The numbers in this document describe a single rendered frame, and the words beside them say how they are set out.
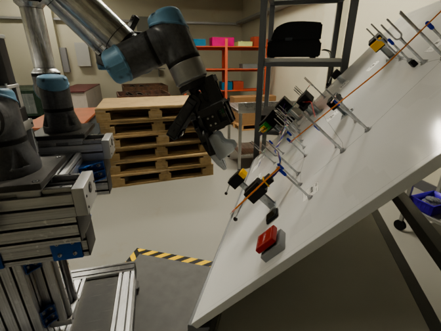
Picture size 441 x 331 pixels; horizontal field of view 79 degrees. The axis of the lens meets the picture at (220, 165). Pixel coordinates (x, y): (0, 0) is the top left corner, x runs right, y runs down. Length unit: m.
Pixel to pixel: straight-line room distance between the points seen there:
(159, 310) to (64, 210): 1.19
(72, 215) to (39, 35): 0.85
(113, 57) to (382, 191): 0.55
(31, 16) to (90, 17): 0.74
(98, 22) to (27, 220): 0.57
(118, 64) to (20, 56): 9.71
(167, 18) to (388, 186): 0.51
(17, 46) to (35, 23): 8.85
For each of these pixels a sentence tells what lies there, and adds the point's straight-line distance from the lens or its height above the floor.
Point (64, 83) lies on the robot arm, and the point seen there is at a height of 1.36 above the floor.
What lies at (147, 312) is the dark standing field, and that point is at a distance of 1.95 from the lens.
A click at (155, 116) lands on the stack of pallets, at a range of 3.26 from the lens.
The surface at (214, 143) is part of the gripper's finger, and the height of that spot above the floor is 1.28.
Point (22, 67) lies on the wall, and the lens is 10.32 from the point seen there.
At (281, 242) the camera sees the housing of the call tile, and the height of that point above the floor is 1.11.
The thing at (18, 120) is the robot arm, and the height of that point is 1.31.
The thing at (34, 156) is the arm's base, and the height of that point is 1.20.
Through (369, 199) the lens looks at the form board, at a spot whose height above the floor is 1.25.
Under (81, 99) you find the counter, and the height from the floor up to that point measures 0.51.
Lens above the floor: 1.46
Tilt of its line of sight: 22 degrees down
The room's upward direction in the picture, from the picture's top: straight up
